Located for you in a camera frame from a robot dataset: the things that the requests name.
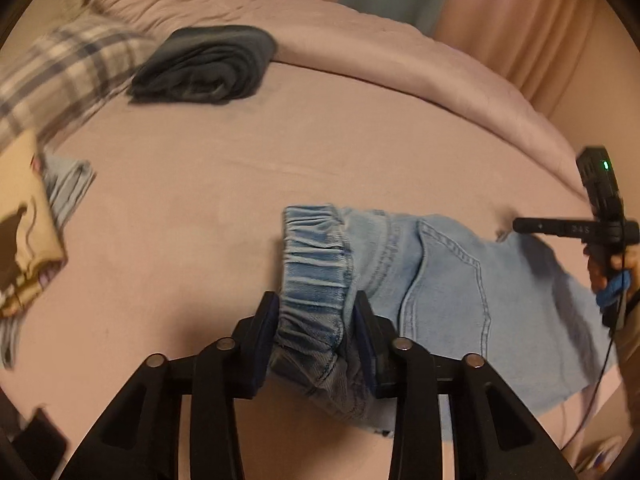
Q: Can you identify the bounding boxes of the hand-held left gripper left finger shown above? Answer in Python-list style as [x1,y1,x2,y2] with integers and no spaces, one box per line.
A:
[59,290,280,480]

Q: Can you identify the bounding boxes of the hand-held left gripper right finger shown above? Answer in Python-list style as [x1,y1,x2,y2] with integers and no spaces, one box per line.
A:
[352,290,581,480]

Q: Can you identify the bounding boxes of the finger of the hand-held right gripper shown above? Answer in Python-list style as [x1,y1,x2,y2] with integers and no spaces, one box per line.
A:
[513,217,602,237]

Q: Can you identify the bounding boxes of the light blue denim pants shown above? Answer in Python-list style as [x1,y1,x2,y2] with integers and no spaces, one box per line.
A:
[269,203,624,439]

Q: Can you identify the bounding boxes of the dark folded pants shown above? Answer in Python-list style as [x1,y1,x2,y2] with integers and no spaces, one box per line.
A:
[126,25,279,106]

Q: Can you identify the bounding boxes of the person's right hand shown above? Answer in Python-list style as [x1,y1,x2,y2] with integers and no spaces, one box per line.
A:
[587,249,640,302]

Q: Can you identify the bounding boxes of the dark cloth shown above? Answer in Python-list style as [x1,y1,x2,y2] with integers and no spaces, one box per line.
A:
[10,407,69,480]

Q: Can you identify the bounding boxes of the light blue folded cloth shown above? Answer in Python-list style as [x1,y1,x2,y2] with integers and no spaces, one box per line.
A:
[42,155,97,231]

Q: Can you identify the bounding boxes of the striped cloth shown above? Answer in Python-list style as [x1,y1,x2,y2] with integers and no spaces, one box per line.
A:
[0,309,27,372]

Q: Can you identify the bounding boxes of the pink duvet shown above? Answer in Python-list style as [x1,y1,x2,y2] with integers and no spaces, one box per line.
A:
[92,0,582,187]

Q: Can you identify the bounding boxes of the beige printed cloth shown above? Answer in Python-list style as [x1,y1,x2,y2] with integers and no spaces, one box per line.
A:
[0,129,69,319]

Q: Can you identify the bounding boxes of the plaid pillow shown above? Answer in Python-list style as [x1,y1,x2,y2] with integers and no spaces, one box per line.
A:
[0,15,159,154]

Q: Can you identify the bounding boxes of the thin black cable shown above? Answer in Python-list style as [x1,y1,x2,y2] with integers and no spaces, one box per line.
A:
[559,305,627,452]

